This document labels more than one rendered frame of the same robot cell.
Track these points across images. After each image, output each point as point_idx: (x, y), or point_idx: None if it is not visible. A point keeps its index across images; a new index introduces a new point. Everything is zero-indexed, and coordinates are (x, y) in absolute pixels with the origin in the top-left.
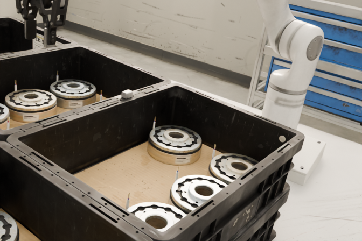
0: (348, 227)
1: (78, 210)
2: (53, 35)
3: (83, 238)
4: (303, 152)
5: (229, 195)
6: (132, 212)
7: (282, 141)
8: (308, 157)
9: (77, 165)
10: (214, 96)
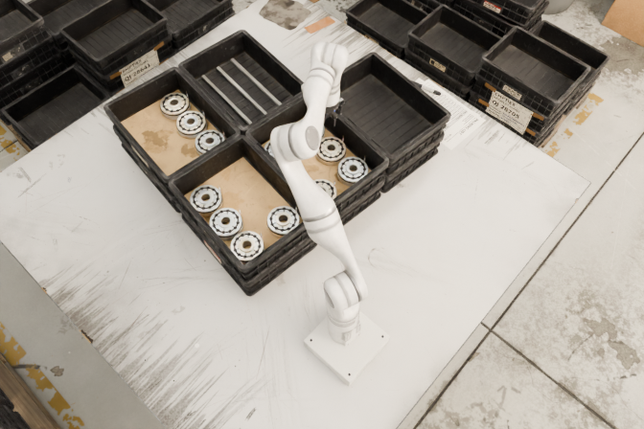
0: (253, 353)
1: None
2: None
3: None
4: (333, 351)
5: (190, 210)
6: (216, 191)
7: None
8: (325, 352)
9: (264, 174)
10: (474, 322)
